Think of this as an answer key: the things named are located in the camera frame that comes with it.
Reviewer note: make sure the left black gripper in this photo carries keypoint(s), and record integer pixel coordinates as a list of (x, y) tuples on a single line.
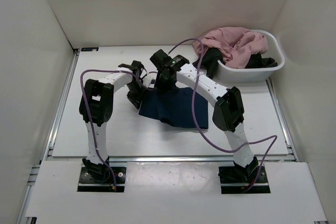
[(136, 100)]

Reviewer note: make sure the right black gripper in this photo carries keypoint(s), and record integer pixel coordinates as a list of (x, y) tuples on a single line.
[(159, 86)]

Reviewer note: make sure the dark blue denim trousers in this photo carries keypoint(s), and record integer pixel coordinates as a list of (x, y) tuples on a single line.
[(173, 108)]

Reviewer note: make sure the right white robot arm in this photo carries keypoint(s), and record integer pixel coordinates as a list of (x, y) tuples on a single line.
[(227, 104)]

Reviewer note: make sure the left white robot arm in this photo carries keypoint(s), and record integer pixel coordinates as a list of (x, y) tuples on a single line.
[(98, 88)]

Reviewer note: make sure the black garment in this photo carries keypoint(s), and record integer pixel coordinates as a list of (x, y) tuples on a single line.
[(211, 57)]

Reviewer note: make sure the small blue label sticker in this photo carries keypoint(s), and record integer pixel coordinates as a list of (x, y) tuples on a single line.
[(89, 49)]

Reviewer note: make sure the pink garment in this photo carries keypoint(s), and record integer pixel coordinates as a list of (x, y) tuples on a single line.
[(236, 44)]

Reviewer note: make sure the white plastic basket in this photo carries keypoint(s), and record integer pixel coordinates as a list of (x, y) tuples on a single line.
[(230, 75)]

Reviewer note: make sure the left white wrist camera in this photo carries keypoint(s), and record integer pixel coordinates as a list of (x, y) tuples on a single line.
[(149, 82)]

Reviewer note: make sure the aluminium rail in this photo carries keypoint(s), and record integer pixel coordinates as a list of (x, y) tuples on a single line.
[(222, 158)]

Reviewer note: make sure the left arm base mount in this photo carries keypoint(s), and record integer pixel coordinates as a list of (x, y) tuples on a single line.
[(99, 178)]

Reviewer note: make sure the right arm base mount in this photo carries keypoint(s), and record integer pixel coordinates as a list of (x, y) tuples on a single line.
[(232, 183)]

